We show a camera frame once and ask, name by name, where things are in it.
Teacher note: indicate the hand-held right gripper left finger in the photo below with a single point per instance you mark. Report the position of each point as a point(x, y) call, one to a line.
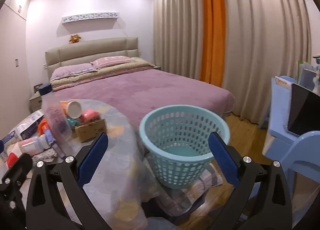
point(95, 160)

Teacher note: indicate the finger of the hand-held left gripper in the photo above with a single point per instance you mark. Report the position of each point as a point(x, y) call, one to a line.
point(15, 172)

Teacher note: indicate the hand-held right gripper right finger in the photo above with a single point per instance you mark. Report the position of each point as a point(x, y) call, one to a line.
point(223, 160)

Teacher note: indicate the small teal item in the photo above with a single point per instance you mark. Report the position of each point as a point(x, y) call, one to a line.
point(72, 121)

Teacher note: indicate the teal plastic basket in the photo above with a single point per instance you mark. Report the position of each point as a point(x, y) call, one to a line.
point(175, 120)

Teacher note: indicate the red and white packet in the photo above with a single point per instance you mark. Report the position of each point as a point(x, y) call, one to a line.
point(12, 157)

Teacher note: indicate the patterned grey tablecloth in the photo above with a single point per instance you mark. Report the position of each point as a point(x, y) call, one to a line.
point(120, 170)

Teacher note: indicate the small cardboard box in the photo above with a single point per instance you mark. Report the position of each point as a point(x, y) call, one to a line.
point(91, 128)

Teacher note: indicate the white and pink bottle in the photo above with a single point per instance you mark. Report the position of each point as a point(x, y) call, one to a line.
point(32, 145)

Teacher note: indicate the grey patterned cloth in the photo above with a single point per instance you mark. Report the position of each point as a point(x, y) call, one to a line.
point(45, 156)

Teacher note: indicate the white carton box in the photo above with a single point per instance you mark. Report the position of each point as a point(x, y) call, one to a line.
point(8, 137)

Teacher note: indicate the purple patterned box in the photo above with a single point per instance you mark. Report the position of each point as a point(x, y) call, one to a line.
point(53, 145)

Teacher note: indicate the pink soft item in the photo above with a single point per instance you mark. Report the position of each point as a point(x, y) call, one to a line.
point(90, 115)

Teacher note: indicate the white and blue packet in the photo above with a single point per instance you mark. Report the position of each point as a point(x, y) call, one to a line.
point(30, 125)

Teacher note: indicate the orange cloth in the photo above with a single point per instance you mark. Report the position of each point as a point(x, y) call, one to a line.
point(42, 126)

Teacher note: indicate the patterned cushion under basket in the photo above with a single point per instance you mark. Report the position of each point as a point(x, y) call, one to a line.
point(185, 197)

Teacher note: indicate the orange white tube bottle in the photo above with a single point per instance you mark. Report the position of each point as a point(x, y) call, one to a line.
point(73, 110)

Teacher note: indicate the clear bottle with blue cap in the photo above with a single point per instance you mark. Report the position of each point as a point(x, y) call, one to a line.
point(56, 120)

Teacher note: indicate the light blue plastic chair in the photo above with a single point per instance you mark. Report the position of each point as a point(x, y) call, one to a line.
point(305, 150)
point(278, 125)

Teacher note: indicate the beige nightstand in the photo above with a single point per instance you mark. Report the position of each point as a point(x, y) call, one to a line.
point(35, 102)

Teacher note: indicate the purple bed blanket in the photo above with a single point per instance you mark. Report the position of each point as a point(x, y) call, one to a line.
point(150, 90)

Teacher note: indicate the beige quilt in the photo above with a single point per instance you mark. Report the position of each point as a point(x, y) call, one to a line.
point(120, 71)

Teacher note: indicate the purple pillow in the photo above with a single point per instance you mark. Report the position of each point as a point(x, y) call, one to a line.
point(72, 70)

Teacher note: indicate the dark tablet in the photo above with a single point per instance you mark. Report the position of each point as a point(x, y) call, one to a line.
point(305, 110)

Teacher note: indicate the pink pillow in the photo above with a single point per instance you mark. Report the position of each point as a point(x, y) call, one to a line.
point(112, 61)

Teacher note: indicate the beige padded headboard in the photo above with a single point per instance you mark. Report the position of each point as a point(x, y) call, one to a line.
point(100, 47)

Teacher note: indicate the beige curtain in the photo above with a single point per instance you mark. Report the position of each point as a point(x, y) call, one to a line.
point(265, 45)
point(177, 32)

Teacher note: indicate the orange plush toy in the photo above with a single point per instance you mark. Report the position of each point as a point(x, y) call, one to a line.
point(75, 39)

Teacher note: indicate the orange curtain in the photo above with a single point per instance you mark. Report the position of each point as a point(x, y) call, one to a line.
point(212, 32)

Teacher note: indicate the white wardrobe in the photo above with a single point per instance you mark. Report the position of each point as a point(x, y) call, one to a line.
point(15, 7)

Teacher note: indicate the small picture frame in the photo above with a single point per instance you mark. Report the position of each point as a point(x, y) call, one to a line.
point(37, 87)

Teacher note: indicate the white wall shelf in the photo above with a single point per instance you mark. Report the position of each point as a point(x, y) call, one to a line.
point(90, 17)

